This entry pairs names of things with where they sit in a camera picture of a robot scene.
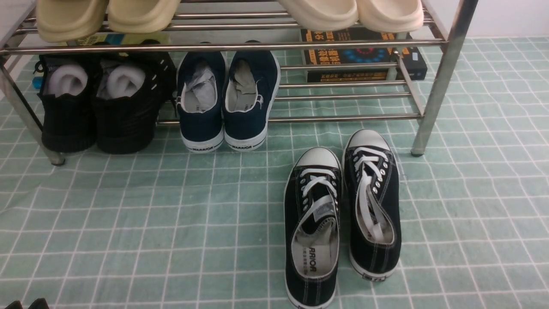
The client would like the yellow-green book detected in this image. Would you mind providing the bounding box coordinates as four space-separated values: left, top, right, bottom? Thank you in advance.
76 33 172 46

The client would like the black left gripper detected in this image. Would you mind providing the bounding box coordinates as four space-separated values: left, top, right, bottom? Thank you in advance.
2 298 50 309

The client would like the black canvas sneaker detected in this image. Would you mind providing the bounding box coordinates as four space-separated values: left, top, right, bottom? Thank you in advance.
342 129 402 282
283 147 343 309

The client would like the cream slipper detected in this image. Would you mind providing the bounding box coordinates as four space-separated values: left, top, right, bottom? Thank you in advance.
356 0 424 33
278 0 359 32

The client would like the left black knit sneaker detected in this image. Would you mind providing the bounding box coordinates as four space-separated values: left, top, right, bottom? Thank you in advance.
35 54 100 153

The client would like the right black knit sneaker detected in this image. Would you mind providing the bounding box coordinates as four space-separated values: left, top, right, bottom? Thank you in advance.
91 51 176 155

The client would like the green checked tablecloth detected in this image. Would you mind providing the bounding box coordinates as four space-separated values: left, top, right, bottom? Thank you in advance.
0 37 549 309

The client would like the left yellow-green slipper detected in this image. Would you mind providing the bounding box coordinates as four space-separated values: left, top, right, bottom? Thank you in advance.
35 0 109 43

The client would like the left cream slipper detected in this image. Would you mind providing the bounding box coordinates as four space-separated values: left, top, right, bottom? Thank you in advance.
278 0 359 32

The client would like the navy slip-on shoe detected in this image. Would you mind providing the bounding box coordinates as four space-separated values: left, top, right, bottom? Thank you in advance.
222 50 281 152
176 51 227 153

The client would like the stainless steel shoe rack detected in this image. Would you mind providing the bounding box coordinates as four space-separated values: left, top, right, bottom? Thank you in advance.
1 0 478 166

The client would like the right yellow-green slipper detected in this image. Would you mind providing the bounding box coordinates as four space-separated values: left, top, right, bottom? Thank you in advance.
108 0 180 34

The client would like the black knit sneaker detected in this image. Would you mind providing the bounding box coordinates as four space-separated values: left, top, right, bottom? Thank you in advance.
35 54 100 153
91 51 176 155

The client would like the right black canvas sneaker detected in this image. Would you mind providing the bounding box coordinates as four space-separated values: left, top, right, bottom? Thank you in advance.
342 129 402 282

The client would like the yellow-green slipper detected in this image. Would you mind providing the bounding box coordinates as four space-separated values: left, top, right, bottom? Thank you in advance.
108 0 180 34
35 0 109 43

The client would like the left black canvas sneaker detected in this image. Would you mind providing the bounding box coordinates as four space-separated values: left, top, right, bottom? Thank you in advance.
283 147 343 309

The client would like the right cream slipper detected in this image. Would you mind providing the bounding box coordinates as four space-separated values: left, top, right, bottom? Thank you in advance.
356 0 424 33

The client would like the black book stack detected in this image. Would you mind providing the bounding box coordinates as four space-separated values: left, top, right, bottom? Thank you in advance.
300 27 428 83

